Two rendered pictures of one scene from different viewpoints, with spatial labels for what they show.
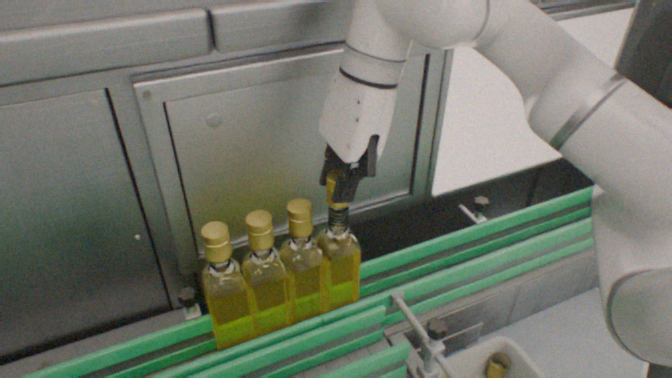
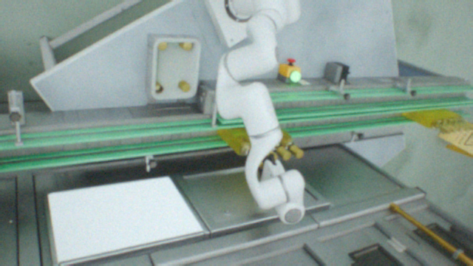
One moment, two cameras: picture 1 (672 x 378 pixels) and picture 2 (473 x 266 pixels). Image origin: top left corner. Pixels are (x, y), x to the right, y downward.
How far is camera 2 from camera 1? 1.06 m
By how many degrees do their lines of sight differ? 53
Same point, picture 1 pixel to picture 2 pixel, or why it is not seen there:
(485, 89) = (165, 215)
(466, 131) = (165, 199)
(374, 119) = (279, 168)
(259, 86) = not seen: hidden behind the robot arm
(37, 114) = (345, 200)
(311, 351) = not seen: hidden behind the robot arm
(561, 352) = (110, 83)
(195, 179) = not seen: hidden behind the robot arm
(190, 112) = (307, 199)
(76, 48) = (349, 210)
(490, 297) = (154, 117)
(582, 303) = (72, 104)
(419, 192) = (179, 177)
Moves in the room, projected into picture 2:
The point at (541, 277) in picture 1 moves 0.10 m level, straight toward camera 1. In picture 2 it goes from (120, 120) to (143, 103)
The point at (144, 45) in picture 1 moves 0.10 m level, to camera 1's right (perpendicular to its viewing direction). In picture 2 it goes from (332, 213) to (315, 208)
